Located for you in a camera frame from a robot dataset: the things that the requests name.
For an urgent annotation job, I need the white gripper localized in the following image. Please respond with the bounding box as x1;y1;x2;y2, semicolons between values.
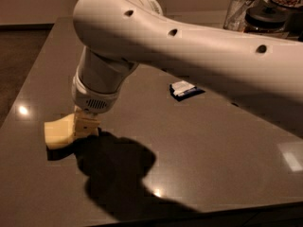
72;75;119;139

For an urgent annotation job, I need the yellow sponge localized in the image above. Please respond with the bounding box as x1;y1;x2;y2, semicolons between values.
44;114;74;150

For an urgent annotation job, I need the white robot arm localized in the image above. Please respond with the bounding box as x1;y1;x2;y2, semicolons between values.
72;0;303;136

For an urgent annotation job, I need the blue white snack packet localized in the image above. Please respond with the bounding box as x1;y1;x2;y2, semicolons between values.
169;80;204;98

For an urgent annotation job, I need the clear glass cup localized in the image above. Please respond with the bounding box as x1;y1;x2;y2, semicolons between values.
223;0;259;31

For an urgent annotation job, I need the black lidded snack jar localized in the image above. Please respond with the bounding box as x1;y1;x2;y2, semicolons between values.
243;5;287;34

